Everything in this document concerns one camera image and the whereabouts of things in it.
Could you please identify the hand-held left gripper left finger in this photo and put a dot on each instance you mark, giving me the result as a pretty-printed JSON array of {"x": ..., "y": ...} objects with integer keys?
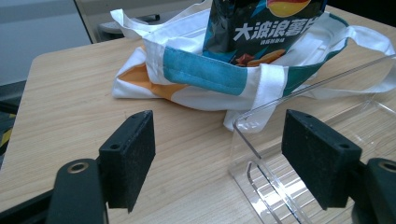
[{"x": 127, "y": 161}]

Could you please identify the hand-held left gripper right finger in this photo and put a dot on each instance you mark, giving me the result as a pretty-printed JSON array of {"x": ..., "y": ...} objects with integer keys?
[{"x": 317, "y": 155}]

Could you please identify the clear plastic bin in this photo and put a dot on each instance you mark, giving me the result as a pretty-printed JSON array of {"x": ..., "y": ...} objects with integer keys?
[{"x": 314, "y": 149}]

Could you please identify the white canvas tote bag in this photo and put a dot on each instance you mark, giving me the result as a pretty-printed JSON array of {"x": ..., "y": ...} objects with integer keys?
[{"x": 205, "y": 71}]

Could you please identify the black chip bag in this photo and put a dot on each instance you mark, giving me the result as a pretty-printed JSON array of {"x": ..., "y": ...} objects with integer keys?
[{"x": 255, "y": 31}]

